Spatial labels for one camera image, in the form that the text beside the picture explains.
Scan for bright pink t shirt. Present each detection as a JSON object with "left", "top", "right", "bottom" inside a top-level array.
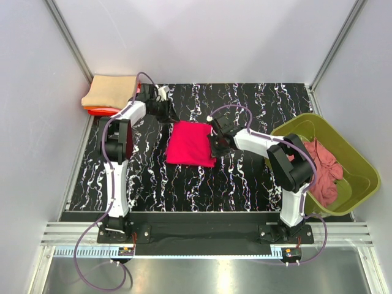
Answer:
[{"left": 166, "top": 121, "right": 216, "bottom": 168}]

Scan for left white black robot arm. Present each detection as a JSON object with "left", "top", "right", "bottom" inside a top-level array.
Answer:
[{"left": 98, "top": 85, "right": 179, "bottom": 243}]

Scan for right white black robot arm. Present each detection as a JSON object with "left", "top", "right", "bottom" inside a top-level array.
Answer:
[{"left": 207, "top": 116, "right": 317, "bottom": 243}]

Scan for folded red orange t shirts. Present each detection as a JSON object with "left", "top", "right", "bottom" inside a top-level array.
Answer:
[{"left": 83, "top": 79, "right": 143, "bottom": 117}]

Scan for folded beige t shirt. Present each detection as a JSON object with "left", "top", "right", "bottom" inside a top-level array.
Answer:
[{"left": 81, "top": 74, "right": 137, "bottom": 108}]

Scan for dusty pink crumpled t shirt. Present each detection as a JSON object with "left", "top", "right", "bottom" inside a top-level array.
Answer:
[{"left": 304, "top": 138, "right": 344, "bottom": 207}]

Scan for olive green plastic bin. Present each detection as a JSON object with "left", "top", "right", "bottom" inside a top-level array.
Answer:
[{"left": 268, "top": 113, "right": 382, "bottom": 218}]

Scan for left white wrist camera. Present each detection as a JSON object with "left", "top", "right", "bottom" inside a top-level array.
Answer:
[{"left": 157, "top": 85, "right": 170, "bottom": 100}]

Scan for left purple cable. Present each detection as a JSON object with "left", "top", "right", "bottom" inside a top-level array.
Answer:
[{"left": 72, "top": 72, "right": 157, "bottom": 292}]

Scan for purple cable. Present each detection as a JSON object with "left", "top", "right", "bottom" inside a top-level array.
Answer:
[
  {"left": 72, "top": 72, "right": 157, "bottom": 292},
  {"left": 208, "top": 105, "right": 329, "bottom": 264}
]

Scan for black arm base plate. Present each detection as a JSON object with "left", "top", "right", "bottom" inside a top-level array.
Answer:
[{"left": 97, "top": 212, "right": 314, "bottom": 245}]

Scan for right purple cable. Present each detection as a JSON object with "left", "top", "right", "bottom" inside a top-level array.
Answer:
[{"left": 208, "top": 105, "right": 329, "bottom": 264}]

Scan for left aluminium frame post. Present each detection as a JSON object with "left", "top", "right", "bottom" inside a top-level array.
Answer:
[{"left": 43, "top": 0, "right": 93, "bottom": 84}]

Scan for aluminium frame post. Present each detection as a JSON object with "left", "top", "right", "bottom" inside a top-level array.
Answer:
[
  {"left": 43, "top": 0, "right": 93, "bottom": 84},
  {"left": 309, "top": 0, "right": 368, "bottom": 92}
]

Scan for white slotted cable duct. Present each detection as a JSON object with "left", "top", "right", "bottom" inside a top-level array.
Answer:
[{"left": 55, "top": 245, "right": 282, "bottom": 259}]

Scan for aluminium rail front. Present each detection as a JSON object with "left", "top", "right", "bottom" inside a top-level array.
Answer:
[{"left": 41, "top": 222, "right": 372, "bottom": 247}]

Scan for right aluminium frame post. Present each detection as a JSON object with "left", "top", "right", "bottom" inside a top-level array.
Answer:
[{"left": 309, "top": 0, "right": 368, "bottom": 92}]

